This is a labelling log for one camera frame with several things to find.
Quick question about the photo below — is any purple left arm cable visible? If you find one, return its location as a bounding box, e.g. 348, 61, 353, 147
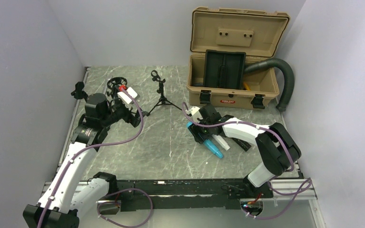
38, 89, 154, 228

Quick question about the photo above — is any white microphone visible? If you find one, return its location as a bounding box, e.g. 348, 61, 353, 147
212, 135, 231, 151

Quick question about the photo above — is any black corrugated hose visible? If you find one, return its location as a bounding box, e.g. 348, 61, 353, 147
244, 57, 295, 112

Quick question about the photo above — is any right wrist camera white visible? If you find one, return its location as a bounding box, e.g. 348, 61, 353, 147
189, 106, 202, 123

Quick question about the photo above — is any yellow handled screwdriver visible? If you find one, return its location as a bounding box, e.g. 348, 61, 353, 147
243, 82, 251, 91

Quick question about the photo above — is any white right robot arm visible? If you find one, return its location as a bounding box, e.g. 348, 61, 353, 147
185, 104, 301, 197

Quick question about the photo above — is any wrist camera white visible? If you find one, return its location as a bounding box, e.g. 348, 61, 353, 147
116, 85, 140, 105
189, 106, 202, 123

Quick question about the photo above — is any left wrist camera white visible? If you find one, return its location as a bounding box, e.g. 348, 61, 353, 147
116, 85, 140, 105

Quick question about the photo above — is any cyan microphone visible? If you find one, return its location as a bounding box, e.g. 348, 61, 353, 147
186, 122, 223, 159

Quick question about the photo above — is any black tool tray insert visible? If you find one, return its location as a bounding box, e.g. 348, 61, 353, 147
203, 49, 246, 90

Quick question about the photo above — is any black tripod stand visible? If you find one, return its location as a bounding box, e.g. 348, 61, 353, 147
146, 70, 182, 116
106, 77, 127, 98

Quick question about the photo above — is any black microphone silver grille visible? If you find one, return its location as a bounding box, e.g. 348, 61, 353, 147
232, 138, 252, 152

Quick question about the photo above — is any tan plastic toolbox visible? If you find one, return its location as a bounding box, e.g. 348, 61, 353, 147
187, 7, 290, 110

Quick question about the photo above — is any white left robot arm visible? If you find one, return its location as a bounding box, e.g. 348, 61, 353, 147
23, 93, 133, 228

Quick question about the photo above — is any black round base mic stand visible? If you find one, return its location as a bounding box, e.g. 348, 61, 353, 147
71, 81, 88, 101

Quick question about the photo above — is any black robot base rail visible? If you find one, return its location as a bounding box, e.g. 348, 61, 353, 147
98, 178, 273, 212

